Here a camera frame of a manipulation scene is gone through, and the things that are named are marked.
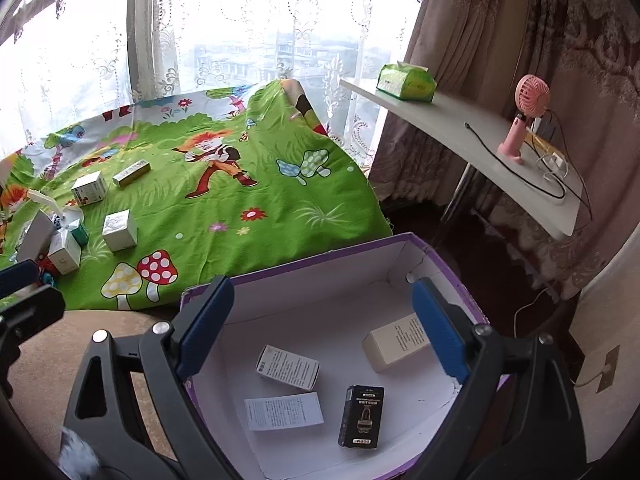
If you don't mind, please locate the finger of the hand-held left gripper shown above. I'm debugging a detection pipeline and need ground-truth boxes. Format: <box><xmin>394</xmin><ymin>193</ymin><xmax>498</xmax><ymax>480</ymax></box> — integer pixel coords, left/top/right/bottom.
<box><xmin>0</xmin><ymin>284</ymin><xmax>67</xmax><ymax>401</ymax></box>
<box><xmin>0</xmin><ymin>260</ymin><xmax>40</xmax><ymax>301</ymax></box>

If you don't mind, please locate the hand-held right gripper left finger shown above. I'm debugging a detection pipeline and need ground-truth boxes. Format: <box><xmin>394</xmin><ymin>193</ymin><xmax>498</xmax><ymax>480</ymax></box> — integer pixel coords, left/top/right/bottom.
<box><xmin>60</xmin><ymin>275</ymin><xmax>236</xmax><ymax>480</ymax></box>

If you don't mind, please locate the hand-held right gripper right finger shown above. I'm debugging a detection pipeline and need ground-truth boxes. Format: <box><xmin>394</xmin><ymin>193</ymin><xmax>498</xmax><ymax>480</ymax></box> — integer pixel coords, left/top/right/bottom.
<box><xmin>410</xmin><ymin>279</ymin><xmax>588</xmax><ymax>480</ymax></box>

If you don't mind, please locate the tall grey box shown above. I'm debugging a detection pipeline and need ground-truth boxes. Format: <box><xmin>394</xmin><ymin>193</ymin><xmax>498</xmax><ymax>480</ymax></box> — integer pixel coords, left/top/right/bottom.
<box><xmin>15</xmin><ymin>210</ymin><xmax>57</xmax><ymax>263</ymax></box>

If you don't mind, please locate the cream rectangular box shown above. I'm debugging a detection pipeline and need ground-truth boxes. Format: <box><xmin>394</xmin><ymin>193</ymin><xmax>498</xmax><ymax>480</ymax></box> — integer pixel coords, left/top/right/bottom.
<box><xmin>362</xmin><ymin>312</ymin><xmax>433</xmax><ymax>373</ymax></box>

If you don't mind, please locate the teal and white box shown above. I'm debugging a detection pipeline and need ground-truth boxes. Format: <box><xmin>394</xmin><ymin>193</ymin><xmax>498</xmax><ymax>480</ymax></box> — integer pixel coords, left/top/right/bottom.
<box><xmin>62</xmin><ymin>210</ymin><xmax>90</xmax><ymax>247</ymax></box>

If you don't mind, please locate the small white printed box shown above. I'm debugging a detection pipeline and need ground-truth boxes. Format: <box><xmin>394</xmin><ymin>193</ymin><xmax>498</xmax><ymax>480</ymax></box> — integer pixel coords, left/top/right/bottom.
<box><xmin>256</xmin><ymin>345</ymin><xmax>321</xmax><ymax>392</ymax></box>

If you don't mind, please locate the black rectangular box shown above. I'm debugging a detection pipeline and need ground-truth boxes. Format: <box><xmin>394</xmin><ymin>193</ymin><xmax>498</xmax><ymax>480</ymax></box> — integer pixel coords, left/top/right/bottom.
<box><xmin>337</xmin><ymin>385</ymin><xmax>386</xmax><ymax>448</ymax></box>

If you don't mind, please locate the white paper leaflet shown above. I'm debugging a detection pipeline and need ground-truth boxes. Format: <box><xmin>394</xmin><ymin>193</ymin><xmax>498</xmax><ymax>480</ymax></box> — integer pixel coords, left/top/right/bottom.
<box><xmin>244</xmin><ymin>392</ymin><xmax>325</xmax><ymax>432</ymax></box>

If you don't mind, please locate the purple cardboard storage box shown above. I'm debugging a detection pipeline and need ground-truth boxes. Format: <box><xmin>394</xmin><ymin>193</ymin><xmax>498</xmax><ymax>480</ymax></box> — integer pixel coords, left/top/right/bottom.
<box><xmin>180</xmin><ymin>232</ymin><xmax>511</xmax><ymax>480</ymax></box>

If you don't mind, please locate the plain white box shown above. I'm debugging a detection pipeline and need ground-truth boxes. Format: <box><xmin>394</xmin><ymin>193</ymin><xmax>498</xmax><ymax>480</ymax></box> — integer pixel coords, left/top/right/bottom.
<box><xmin>48</xmin><ymin>234</ymin><xmax>82</xmax><ymax>276</ymax></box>

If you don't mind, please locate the green cartoon printed blanket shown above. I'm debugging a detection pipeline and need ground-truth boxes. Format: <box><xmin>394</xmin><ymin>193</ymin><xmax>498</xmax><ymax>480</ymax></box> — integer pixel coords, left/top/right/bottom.
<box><xmin>0</xmin><ymin>79</ymin><xmax>393</xmax><ymax>313</ymax></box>

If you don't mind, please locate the white and green box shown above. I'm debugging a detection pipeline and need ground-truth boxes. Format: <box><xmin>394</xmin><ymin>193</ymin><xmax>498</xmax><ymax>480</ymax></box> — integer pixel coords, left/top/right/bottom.
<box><xmin>71</xmin><ymin>171</ymin><xmax>108</xmax><ymax>207</ymax></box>

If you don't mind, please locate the white fluffy tuft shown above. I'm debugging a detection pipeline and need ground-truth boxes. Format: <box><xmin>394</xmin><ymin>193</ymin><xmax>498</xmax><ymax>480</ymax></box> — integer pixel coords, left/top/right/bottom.
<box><xmin>60</xmin><ymin>427</ymin><xmax>101</xmax><ymax>480</ymax></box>

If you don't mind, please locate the long narrow white box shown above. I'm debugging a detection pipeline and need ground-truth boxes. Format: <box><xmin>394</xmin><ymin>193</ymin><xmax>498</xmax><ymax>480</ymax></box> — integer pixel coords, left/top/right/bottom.
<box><xmin>112</xmin><ymin>159</ymin><xmax>152</xmax><ymax>189</ymax></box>

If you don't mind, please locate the white side table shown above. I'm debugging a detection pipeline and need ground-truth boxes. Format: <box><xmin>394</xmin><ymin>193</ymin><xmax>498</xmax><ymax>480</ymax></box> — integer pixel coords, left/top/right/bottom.
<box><xmin>340</xmin><ymin>79</ymin><xmax>585</xmax><ymax>246</ymax></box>

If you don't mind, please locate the pink handheld fan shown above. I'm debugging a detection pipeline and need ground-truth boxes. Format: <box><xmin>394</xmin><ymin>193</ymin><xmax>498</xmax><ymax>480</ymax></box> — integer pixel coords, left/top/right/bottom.
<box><xmin>497</xmin><ymin>74</ymin><xmax>551</xmax><ymax>166</ymax></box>

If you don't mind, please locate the yellow flat item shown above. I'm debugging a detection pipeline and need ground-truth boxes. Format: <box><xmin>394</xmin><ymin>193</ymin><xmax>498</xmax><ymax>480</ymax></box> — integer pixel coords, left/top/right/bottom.
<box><xmin>525</xmin><ymin>132</ymin><xmax>561</xmax><ymax>158</ymax></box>

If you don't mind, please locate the green tissue pack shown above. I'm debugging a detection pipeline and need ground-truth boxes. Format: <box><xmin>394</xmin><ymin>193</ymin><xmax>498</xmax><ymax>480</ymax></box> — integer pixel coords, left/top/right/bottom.
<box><xmin>376</xmin><ymin>62</ymin><xmax>437</xmax><ymax>104</ymax></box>

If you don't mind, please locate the white lace curtain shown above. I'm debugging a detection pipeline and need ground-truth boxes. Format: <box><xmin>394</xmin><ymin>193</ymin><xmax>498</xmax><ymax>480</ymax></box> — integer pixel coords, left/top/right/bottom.
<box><xmin>0</xmin><ymin>0</ymin><xmax>426</xmax><ymax>171</ymax></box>

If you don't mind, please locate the brown patterned curtain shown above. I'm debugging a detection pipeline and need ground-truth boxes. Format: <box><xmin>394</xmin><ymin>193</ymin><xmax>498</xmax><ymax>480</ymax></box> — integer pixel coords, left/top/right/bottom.
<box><xmin>367</xmin><ymin>0</ymin><xmax>640</xmax><ymax>301</ymax></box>

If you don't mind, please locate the white plastic handle item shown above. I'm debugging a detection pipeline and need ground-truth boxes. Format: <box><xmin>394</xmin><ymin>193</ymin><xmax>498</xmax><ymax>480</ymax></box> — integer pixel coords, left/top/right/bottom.
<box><xmin>27</xmin><ymin>189</ymin><xmax>83</xmax><ymax>221</ymax></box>

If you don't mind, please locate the white power cable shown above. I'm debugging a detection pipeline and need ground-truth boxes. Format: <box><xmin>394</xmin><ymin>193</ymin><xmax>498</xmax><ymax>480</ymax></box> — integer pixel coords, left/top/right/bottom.
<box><xmin>514</xmin><ymin>287</ymin><xmax>608</xmax><ymax>388</ymax></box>

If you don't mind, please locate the wall socket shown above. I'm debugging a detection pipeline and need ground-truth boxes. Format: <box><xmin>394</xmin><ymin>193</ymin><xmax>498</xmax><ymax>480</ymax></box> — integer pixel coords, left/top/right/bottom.
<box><xmin>597</xmin><ymin>345</ymin><xmax>621</xmax><ymax>393</ymax></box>

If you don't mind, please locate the black charging cable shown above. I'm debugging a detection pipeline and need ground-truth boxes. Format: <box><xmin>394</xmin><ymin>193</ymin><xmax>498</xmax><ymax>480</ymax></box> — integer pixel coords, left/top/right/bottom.
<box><xmin>465</xmin><ymin>122</ymin><xmax>593</xmax><ymax>221</ymax></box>

